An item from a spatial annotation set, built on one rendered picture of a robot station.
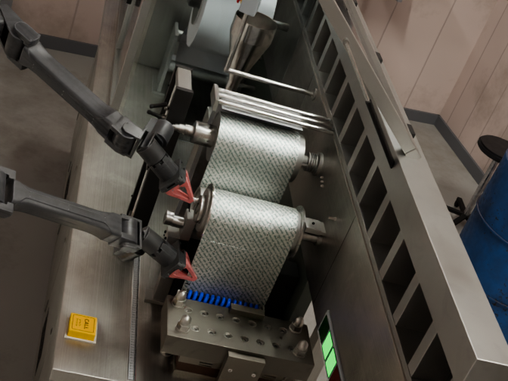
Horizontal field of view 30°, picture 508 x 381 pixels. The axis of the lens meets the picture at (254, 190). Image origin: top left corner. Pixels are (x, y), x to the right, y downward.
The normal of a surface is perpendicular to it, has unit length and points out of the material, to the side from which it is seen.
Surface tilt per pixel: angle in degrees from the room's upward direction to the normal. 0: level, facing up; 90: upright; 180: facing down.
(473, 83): 90
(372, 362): 90
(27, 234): 0
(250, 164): 92
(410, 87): 90
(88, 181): 0
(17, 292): 0
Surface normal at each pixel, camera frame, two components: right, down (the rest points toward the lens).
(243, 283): 0.07, 0.54
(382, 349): -0.94, -0.24
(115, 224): 0.70, -0.36
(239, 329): 0.33, -0.80
